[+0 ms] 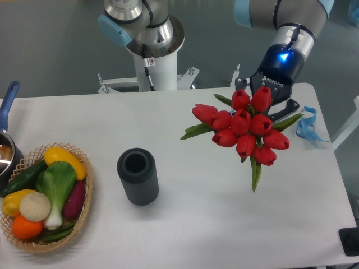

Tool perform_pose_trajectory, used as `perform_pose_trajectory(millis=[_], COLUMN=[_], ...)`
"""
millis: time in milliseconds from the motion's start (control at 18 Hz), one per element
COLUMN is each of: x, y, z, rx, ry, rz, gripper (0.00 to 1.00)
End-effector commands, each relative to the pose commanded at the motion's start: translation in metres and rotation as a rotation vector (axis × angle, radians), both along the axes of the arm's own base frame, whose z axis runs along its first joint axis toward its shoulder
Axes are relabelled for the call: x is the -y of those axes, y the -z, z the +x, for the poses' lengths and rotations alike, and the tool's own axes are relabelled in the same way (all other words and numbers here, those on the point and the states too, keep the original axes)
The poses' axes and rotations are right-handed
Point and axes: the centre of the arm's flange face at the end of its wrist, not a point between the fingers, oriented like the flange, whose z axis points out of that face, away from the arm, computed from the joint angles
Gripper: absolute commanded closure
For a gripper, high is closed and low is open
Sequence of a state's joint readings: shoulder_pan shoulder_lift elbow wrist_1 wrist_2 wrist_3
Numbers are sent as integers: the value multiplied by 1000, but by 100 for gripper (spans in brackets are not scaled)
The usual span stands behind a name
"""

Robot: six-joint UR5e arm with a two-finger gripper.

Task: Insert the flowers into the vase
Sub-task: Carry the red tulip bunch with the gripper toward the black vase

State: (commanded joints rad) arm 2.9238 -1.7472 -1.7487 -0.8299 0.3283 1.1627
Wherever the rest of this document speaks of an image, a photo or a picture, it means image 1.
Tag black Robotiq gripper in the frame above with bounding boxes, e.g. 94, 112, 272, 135
234, 44, 304, 121

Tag red tulip bouquet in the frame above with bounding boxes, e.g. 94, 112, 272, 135
182, 86, 302, 191

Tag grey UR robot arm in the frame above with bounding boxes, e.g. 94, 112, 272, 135
98, 1, 334, 122

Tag dark grey ribbed vase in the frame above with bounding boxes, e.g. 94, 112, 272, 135
117, 148, 159, 206

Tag blue ribbon right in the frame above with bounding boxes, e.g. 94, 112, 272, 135
296, 106, 329, 143

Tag black device at edge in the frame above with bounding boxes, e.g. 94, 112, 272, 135
338, 227, 358, 257

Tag purple sweet potato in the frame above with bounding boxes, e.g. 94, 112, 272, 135
63, 180, 85, 219

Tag yellow squash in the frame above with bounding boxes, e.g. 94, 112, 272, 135
44, 146, 86, 180

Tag green bok choy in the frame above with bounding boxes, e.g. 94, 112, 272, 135
35, 161, 76, 230

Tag woven wicker basket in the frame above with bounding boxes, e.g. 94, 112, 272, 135
1, 143, 94, 253

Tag dark green cucumber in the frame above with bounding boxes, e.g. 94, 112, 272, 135
1, 160, 47, 198

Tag green bean pods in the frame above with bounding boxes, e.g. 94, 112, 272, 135
40, 222, 75, 243

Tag cream white garlic bun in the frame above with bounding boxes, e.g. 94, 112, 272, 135
19, 192, 51, 222

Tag yellow bell pepper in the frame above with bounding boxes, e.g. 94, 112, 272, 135
2, 189, 35, 217

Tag orange fruit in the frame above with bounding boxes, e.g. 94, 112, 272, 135
12, 215, 43, 240

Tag white frame at right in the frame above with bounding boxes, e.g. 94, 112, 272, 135
332, 96, 358, 151

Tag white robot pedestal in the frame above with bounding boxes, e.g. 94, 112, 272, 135
97, 50, 200, 94

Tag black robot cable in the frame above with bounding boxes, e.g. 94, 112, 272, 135
141, 44, 156, 92

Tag blue handled saucepan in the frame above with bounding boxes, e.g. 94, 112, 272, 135
1, 81, 24, 191

